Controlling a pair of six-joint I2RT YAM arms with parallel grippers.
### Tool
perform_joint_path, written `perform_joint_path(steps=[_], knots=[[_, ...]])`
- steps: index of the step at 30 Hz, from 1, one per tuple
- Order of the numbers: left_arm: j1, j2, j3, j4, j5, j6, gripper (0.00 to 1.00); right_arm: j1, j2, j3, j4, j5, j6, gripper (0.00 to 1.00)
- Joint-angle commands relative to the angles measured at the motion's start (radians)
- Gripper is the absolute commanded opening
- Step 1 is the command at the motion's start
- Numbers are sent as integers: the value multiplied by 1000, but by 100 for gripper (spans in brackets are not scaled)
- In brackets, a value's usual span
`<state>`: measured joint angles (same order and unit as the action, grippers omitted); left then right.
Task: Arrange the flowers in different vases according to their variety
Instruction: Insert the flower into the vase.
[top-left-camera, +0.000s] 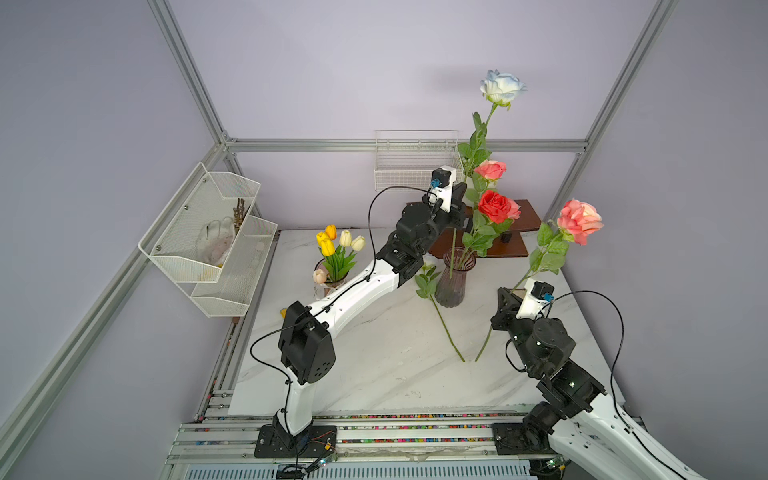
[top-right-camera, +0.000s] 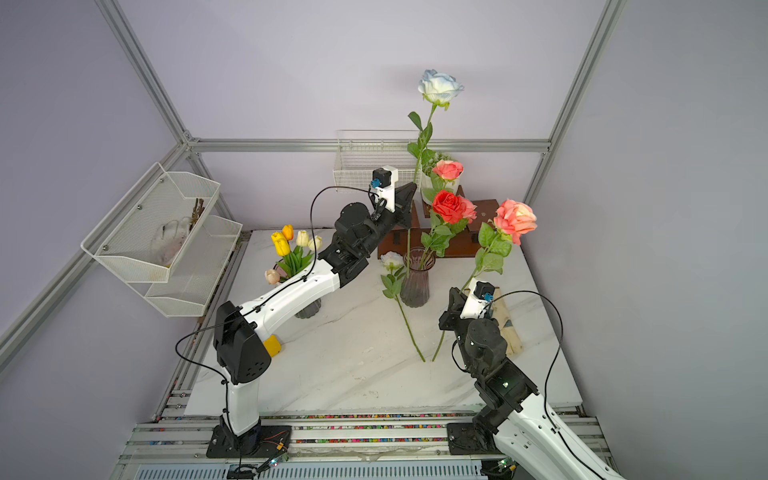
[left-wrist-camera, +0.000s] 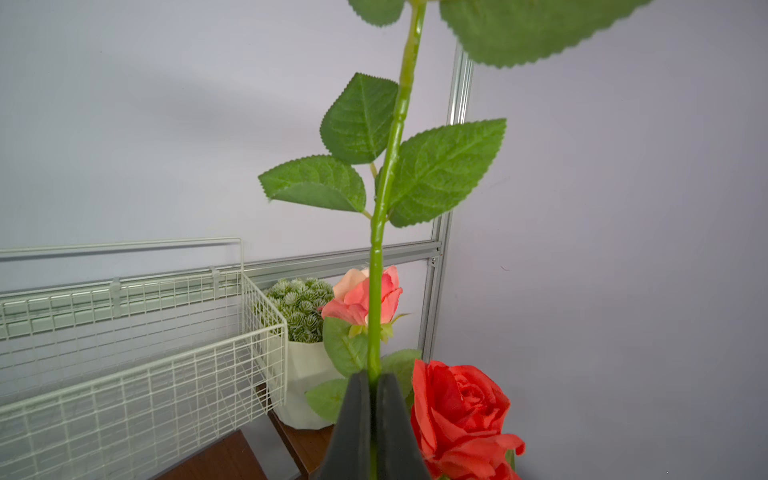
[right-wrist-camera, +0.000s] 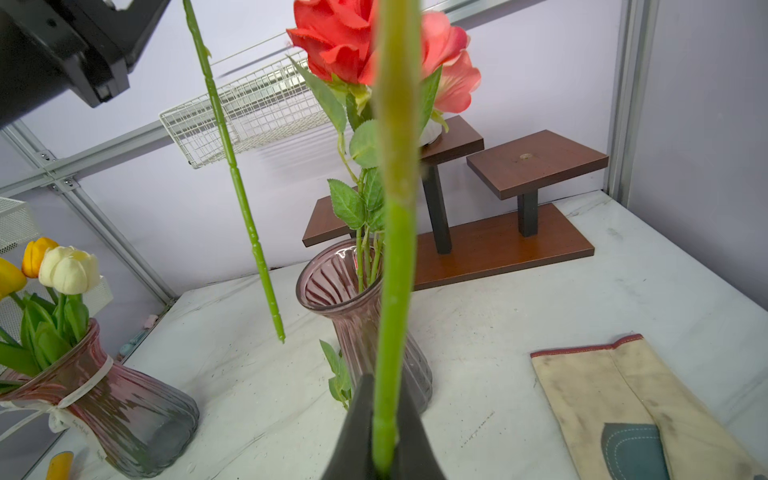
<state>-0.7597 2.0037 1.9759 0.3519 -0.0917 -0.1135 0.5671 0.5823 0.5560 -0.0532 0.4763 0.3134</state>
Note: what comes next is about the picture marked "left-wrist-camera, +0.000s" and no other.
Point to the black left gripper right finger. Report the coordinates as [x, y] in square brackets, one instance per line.
[397, 452]

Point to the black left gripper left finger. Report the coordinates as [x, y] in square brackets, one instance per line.
[348, 456]

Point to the red rose flower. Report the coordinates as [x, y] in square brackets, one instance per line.
[457, 417]

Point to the brown wooden tiered stand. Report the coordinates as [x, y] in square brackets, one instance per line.
[255, 451]

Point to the potted green plant white pot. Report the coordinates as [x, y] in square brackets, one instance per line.
[300, 301]

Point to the aluminium frame back rail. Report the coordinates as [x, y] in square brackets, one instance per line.
[268, 272]

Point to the white wire wall basket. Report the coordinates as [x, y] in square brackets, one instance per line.
[122, 378]

